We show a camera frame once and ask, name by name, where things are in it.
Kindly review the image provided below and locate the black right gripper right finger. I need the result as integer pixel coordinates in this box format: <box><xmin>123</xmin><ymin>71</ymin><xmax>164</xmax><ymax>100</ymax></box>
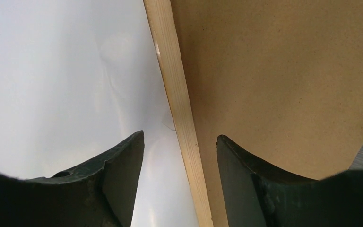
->
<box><xmin>216</xmin><ymin>135</ymin><xmax>363</xmax><ymax>227</ymax></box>

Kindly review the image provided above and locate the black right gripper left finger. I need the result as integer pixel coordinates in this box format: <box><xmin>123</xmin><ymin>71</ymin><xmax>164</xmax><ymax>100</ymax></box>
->
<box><xmin>0</xmin><ymin>131</ymin><xmax>144</xmax><ymax>227</ymax></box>

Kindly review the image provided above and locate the illustrated photo print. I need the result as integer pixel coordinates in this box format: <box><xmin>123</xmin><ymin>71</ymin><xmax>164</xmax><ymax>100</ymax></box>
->
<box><xmin>0</xmin><ymin>0</ymin><xmax>198</xmax><ymax>227</ymax></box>

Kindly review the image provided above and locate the brown backing board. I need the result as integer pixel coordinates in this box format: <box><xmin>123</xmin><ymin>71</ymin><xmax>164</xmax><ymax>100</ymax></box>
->
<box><xmin>171</xmin><ymin>0</ymin><xmax>363</xmax><ymax>227</ymax></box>

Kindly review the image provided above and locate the orange wooden picture frame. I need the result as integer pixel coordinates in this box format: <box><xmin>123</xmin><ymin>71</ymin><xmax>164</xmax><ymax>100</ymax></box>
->
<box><xmin>144</xmin><ymin>0</ymin><xmax>214</xmax><ymax>227</ymax></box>

